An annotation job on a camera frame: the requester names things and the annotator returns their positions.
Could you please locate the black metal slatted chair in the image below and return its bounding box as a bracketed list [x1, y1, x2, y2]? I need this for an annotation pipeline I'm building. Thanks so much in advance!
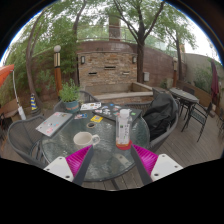
[181, 101, 212, 143]

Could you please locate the flat round red coaster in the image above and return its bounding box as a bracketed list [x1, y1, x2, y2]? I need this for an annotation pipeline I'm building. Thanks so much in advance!
[115, 141, 134, 151]

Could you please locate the yellow card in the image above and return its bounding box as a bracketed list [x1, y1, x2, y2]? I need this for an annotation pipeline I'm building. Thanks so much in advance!
[90, 114, 104, 123]

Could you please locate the slim leaning tree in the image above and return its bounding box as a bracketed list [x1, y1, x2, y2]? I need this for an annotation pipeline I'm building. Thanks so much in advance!
[24, 13, 44, 101]

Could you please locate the small round patio table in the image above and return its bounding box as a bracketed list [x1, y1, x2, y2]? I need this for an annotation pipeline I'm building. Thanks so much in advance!
[169, 87, 200, 108]

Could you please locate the silver laptop with stickers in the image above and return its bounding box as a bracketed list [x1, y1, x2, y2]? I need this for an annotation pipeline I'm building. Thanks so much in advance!
[35, 111, 74, 138]

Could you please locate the wooden globe-topped lamp post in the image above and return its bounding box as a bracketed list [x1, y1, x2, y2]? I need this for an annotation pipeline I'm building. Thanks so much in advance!
[53, 44, 64, 98]

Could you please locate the grey chair holding jacket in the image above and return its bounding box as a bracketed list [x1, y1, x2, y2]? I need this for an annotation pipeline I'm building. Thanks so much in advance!
[128, 88, 180, 153]

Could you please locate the tall dark-trunked tree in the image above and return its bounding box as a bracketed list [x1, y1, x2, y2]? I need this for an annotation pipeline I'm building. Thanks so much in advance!
[109, 0, 168, 84]

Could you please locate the green plant in blue pot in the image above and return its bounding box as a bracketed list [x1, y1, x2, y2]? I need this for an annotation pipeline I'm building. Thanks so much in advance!
[58, 79, 82, 114]

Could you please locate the white printed paper sheet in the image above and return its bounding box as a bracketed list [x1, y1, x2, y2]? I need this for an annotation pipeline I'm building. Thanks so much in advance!
[79, 101, 102, 112]

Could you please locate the blue and yellow striped cone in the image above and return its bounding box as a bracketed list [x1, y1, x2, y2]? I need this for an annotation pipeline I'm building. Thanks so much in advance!
[29, 93, 39, 113]

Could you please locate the small colourful sticker card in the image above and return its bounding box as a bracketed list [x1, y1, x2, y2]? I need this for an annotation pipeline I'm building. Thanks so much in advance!
[73, 113, 88, 120]

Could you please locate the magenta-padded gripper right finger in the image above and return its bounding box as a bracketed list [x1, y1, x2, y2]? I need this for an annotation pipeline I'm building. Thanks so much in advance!
[129, 143, 184, 186]

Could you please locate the white ceramic mug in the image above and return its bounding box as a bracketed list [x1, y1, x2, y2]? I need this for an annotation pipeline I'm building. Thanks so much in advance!
[72, 131, 101, 151]

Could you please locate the slim brown lamp post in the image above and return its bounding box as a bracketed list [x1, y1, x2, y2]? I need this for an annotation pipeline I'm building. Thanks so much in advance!
[172, 57, 179, 88]

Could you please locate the clear white-capped drink bottle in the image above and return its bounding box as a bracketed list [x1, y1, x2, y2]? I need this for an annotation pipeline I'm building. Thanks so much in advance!
[115, 108, 133, 149]

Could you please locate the black jacket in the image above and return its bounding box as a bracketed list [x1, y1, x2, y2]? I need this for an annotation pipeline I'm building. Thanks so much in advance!
[142, 92, 176, 141]

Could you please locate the orange canopy with white pole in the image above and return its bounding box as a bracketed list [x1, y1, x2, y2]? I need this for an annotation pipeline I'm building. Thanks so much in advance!
[0, 63, 27, 121]

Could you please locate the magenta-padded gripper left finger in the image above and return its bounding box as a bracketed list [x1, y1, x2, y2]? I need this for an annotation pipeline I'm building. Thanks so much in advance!
[43, 144, 95, 187]

